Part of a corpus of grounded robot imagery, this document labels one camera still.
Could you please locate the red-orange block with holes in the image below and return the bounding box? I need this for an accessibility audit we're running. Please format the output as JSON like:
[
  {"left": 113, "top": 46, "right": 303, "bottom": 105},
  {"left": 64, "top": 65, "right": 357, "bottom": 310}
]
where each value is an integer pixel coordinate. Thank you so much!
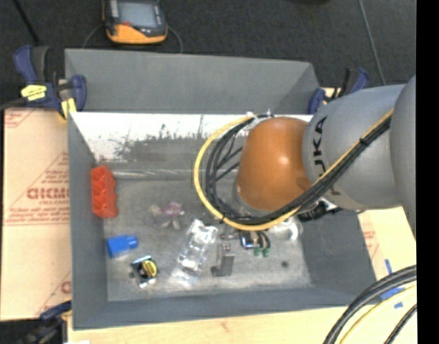
[{"left": 90, "top": 165, "right": 119, "bottom": 219}]

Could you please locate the brown cardboard board, red print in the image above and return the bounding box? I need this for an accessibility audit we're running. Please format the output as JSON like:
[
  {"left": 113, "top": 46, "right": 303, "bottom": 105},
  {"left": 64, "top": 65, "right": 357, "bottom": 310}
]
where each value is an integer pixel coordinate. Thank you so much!
[{"left": 0, "top": 107, "right": 73, "bottom": 323}]

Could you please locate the purple and pink toy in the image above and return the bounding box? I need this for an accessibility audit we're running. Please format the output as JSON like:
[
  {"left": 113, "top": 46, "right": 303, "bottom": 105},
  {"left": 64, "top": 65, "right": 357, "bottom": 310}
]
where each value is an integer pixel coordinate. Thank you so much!
[{"left": 145, "top": 201, "right": 187, "bottom": 230}]

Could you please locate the yellow and black packaged item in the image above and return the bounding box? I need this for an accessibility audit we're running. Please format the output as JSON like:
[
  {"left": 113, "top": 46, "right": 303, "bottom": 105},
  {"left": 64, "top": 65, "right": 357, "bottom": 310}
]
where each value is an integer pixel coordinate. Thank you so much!
[{"left": 130, "top": 255, "right": 160, "bottom": 290}]

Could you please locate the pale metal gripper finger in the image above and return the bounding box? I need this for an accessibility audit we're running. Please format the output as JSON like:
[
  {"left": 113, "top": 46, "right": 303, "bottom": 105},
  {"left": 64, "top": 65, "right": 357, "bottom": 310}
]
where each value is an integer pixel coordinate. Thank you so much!
[
  {"left": 224, "top": 243, "right": 237, "bottom": 276},
  {"left": 209, "top": 242, "right": 226, "bottom": 278}
]

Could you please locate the grey metal bin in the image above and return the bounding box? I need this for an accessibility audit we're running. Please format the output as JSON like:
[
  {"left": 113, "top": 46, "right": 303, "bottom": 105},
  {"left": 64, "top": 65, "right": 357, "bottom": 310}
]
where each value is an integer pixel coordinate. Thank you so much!
[{"left": 64, "top": 48, "right": 379, "bottom": 330}]

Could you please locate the blue plastic block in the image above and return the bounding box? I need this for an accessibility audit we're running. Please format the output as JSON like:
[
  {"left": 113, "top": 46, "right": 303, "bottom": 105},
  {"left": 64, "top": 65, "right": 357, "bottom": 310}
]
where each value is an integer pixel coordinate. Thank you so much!
[{"left": 105, "top": 234, "right": 139, "bottom": 259}]

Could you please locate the black cylinder on white bracket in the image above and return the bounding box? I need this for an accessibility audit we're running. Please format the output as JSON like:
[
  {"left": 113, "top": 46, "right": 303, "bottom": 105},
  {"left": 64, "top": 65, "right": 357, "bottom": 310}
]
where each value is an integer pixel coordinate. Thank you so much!
[{"left": 275, "top": 201, "right": 336, "bottom": 242}]

